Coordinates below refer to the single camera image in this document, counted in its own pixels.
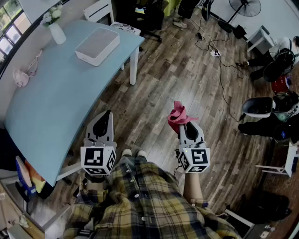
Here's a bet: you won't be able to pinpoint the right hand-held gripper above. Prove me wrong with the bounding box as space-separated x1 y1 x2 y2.
175 121 211 174

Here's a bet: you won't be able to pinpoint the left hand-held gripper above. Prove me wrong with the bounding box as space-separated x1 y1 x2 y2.
80 110 117 176

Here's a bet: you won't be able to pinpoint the red cloth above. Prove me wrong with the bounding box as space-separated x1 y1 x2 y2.
167 100 199 136

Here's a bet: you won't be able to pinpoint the white rectangular tray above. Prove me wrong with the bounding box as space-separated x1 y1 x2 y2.
74 27 121 67

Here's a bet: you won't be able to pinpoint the person's right forearm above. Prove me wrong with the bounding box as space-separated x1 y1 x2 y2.
183 172 203 201

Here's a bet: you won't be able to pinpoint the person's left forearm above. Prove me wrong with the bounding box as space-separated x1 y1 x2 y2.
84 181 105 191

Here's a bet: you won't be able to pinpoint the dark red snack packet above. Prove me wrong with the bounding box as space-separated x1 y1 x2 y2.
271 74 292 94

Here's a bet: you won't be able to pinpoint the grey jeans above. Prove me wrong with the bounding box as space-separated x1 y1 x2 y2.
116 155 150 169

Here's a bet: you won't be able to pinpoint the black wristwatch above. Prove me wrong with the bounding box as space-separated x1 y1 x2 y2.
85 173 106 183

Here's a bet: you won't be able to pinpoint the white chair shell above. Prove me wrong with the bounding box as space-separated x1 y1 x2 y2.
242 97 276 119

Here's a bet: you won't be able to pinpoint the yellow plaid shirt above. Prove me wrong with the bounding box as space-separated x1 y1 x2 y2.
63 156 242 239

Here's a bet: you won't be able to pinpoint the stack of books and folders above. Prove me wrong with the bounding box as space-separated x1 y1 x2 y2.
15 155 46 194

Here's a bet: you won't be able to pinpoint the small white table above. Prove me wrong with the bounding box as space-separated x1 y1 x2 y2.
256 142 299 178

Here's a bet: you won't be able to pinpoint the black floor bag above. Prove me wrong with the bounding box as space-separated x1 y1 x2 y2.
225 193 292 232

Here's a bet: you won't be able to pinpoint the white vase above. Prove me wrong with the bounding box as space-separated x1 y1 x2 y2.
48 22 67 45

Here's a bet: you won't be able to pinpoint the floral cushion stool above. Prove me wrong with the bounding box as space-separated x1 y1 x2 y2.
109 21 141 35

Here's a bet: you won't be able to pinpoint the black office chair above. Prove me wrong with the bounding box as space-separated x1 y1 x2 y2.
116 0 165 42

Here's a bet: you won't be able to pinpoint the white stool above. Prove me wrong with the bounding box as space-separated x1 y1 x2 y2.
83 0 115 24

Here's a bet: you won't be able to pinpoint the white side table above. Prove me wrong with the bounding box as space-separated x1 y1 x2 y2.
246 25 276 53

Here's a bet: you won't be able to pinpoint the white and blue flower bouquet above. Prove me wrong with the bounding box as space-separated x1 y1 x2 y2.
41 5 63 27

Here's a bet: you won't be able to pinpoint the black framed window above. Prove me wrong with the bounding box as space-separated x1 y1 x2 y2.
0 0 32 63

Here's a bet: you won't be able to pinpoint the yellow-green cover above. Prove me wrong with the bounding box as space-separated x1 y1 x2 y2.
163 0 182 17

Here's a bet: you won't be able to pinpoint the black standing fan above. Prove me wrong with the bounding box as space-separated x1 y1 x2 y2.
217 0 262 33

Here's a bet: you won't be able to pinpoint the pink pouch with strap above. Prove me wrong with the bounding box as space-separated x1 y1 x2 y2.
13 49 44 88

